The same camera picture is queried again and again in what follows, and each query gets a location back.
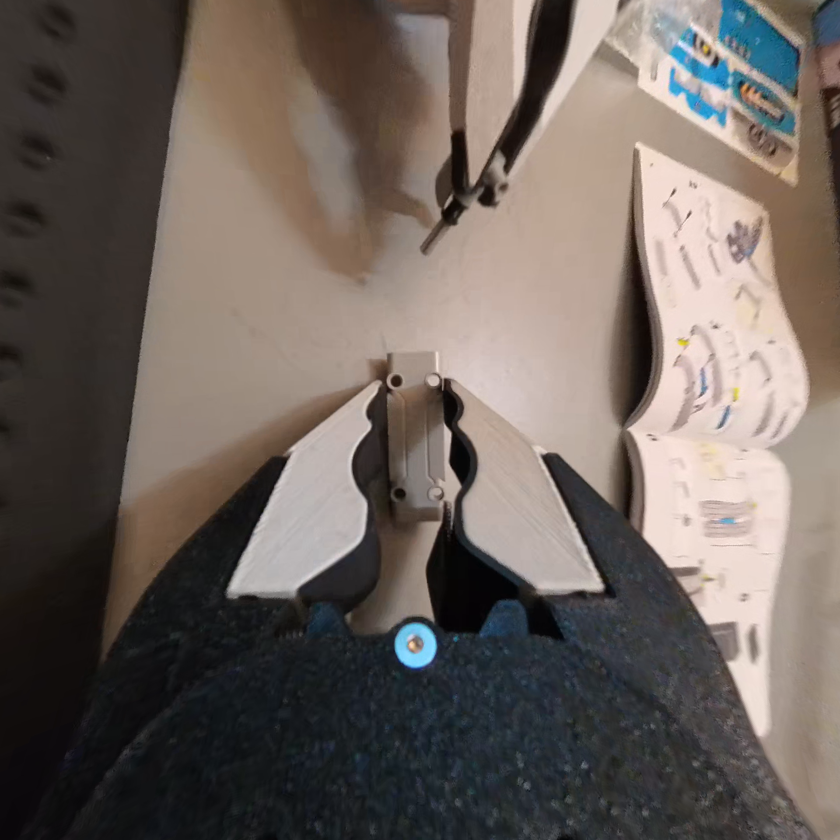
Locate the small grey connector piece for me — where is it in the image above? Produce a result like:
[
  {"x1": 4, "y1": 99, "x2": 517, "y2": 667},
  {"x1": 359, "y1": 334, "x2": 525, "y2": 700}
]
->
[{"x1": 478, "y1": 154, "x2": 513, "y2": 210}]

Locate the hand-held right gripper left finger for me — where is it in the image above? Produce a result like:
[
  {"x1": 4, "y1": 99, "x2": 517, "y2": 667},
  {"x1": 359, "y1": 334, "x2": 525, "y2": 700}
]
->
[{"x1": 225, "y1": 381, "x2": 387, "y2": 621}]

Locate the white instruction booklet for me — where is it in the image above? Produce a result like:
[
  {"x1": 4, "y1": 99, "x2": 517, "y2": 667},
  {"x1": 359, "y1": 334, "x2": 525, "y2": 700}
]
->
[{"x1": 622, "y1": 143, "x2": 812, "y2": 739}]

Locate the grey desk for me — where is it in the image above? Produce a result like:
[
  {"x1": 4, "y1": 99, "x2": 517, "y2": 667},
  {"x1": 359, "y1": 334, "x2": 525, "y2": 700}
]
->
[{"x1": 98, "y1": 0, "x2": 840, "y2": 840}]

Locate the crumpled clear plastic wrap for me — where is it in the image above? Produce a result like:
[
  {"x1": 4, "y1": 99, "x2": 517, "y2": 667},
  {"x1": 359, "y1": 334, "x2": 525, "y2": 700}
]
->
[{"x1": 602, "y1": 0, "x2": 723, "y2": 70}]

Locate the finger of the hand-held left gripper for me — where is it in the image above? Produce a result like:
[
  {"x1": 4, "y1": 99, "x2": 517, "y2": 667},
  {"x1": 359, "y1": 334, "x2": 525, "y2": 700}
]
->
[
  {"x1": 491, "y1": 0, "x2": 619, "y2": 173},
  {"x1": 448, "y1": 0, "x2": 537, "y2": 202}
]

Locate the blue sticker sheet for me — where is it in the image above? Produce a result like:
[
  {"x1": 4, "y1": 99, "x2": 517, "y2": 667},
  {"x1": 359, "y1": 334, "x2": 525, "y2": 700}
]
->
[{"x1": 638, "y1": 0, "x2": 806, "y2": 188}]

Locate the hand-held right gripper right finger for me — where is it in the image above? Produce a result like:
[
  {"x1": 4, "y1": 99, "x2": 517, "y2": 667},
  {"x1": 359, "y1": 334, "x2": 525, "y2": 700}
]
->
[{"x1": 425, "y1": 378, "x2": 605, "y2": 634}]

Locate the grey panel with holes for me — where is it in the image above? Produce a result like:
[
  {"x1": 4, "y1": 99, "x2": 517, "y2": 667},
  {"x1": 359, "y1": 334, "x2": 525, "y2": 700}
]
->
[{"x1": 384, "y1": 351, "x2": 452, "y2": 526}]

